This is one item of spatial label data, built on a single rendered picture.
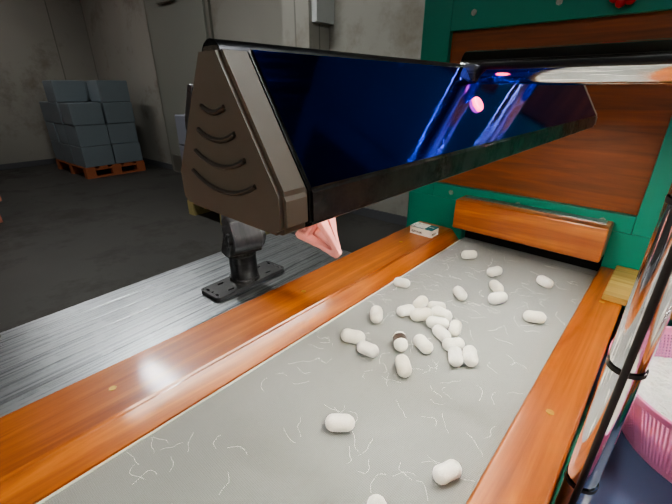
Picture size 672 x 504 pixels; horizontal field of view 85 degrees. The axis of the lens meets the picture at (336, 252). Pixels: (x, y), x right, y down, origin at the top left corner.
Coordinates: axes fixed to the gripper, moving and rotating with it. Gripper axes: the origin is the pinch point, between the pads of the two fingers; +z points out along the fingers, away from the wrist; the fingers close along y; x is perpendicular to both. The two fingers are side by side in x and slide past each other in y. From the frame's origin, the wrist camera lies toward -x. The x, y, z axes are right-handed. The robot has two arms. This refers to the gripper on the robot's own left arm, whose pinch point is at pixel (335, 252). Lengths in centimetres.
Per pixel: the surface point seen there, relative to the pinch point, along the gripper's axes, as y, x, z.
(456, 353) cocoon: 1.9, -5.9, 22.2
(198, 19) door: 207, 180, -358
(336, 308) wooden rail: 0.6, 8.6, 6.8
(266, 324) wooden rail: -11.9, 9.4, 3.3
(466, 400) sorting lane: -3.2, -7.0, 26.6
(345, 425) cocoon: -17.1, -3.0, 19.6
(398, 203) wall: 227, 136, -58
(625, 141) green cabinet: 48, -30, 12
